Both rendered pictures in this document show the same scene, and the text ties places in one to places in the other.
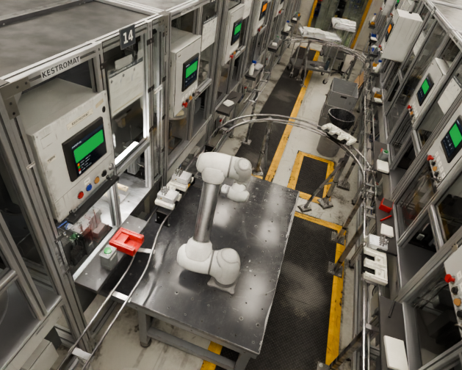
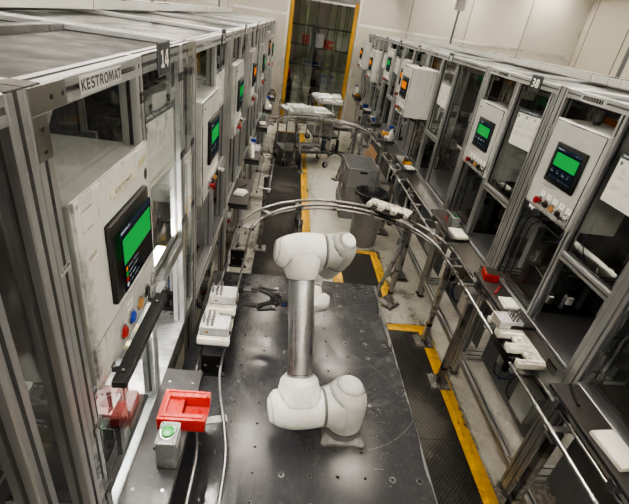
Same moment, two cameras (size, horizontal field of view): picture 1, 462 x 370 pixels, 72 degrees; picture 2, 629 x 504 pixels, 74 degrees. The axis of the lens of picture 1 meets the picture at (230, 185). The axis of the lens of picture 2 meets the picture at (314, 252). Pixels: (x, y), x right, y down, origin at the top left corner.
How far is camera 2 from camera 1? 0.62 m
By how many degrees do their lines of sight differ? 18
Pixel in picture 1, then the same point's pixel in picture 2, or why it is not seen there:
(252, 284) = (381, 424)
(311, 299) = (429, 431)
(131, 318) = not seen: outside the picture
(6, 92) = (36, 101)
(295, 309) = not seen: hidden behind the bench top
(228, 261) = (353, 394)
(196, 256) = (303, 401)
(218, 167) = (312, 251)
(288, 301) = not seen: hidden behind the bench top
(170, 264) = (250, 433)
